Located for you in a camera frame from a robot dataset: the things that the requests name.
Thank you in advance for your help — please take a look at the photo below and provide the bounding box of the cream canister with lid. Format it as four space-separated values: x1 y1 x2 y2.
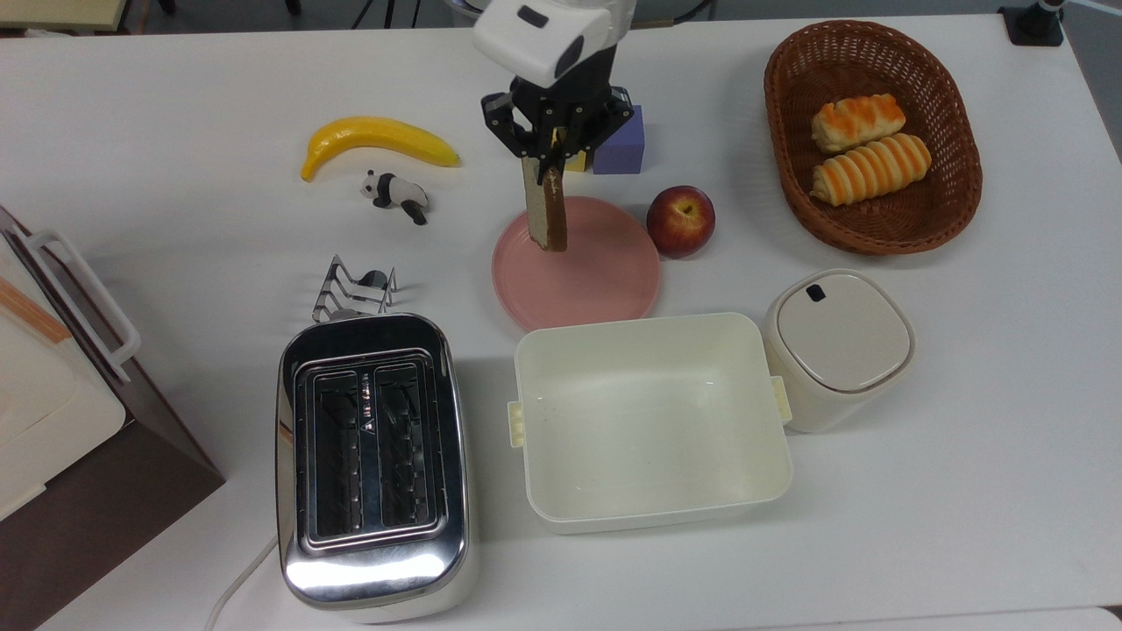
762 268 918 435

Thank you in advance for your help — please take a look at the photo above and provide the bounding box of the orange glazed pastry bun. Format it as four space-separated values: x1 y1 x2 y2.
810 93 908 156

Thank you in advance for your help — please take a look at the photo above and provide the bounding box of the white rectangular plastic container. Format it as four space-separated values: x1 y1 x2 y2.
507 311 795 536

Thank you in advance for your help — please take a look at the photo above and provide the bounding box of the cream and chrome toaster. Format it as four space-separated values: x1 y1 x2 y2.
275 312 480 626

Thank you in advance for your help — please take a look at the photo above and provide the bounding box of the purple foam block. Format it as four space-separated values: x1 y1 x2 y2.
592 104 647 176

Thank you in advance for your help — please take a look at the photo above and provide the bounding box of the red apple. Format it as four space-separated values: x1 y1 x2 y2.
646 184 717 260

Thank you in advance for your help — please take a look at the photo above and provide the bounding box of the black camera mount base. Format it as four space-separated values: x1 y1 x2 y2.
998 0 1067 47

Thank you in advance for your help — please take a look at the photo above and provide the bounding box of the beige wooden board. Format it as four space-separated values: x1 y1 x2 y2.
0 0 134 36

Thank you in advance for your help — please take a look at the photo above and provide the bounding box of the toasted bread slice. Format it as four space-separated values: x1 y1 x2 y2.
521 155 570 254

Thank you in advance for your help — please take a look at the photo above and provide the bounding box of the yellow banana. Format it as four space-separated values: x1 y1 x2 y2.
300 116 462 183

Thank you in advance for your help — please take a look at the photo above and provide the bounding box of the black and white panda toy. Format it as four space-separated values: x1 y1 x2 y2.
359 169 431 227

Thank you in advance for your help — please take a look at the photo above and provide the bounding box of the pink round plate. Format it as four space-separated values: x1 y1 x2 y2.
490 195 664 333

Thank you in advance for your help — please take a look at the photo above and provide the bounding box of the white toaster power cable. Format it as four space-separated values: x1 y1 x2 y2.
202 534 281 631

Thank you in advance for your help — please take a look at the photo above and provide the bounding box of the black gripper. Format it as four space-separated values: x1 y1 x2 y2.
479 42 636 178

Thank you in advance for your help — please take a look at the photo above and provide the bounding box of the brown wicker basket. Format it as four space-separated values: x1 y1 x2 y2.
763 19 984 258

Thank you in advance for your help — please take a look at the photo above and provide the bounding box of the silver metal toast rack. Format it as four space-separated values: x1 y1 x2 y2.
312 254 399 324

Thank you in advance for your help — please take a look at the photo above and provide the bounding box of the striped long bread roll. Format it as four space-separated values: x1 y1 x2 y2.
809 132 934 209

